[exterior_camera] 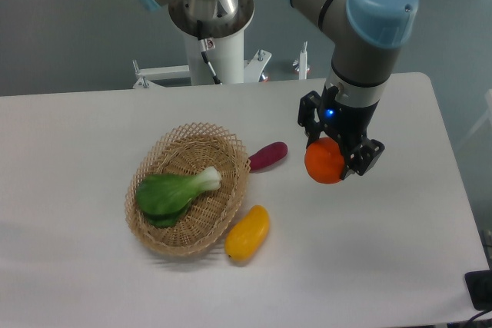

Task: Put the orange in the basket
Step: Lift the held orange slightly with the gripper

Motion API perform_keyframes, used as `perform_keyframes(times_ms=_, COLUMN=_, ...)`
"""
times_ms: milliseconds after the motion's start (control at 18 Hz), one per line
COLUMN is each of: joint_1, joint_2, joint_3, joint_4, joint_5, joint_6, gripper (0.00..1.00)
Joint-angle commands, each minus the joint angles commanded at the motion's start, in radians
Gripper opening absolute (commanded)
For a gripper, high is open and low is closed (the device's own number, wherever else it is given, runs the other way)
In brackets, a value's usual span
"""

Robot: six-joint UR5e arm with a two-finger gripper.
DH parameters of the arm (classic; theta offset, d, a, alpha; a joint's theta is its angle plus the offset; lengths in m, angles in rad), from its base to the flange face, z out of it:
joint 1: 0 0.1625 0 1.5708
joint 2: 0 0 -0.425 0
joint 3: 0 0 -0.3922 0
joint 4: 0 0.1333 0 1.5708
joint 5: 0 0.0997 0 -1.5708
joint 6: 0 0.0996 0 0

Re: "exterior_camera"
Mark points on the woven wicker basket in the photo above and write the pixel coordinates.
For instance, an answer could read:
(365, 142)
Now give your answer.
(188, 150)

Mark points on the black device at edge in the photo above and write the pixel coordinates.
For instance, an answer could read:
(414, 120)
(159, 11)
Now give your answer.
(479, 288)

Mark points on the orange fruit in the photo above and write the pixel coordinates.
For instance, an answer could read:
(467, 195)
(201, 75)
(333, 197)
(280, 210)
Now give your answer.
(323, 161)

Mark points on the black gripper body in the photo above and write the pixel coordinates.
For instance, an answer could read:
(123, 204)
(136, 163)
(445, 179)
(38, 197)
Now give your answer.
(345, 124)

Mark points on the white object right edge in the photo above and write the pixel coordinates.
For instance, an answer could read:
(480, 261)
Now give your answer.
(484, 118)

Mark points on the green bok choy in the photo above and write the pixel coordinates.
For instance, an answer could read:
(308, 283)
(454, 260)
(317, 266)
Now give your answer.
(165, 198)

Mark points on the yellow mango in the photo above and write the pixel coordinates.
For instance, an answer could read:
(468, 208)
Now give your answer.
(248, 234)

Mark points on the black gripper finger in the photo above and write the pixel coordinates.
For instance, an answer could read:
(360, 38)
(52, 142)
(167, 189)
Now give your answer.
(360, 158)
(307, 116)

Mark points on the purple sweet potato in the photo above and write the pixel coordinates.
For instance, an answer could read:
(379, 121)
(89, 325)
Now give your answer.
(268, 156)

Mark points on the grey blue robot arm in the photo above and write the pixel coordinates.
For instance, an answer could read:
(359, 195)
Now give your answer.
(367, 35)

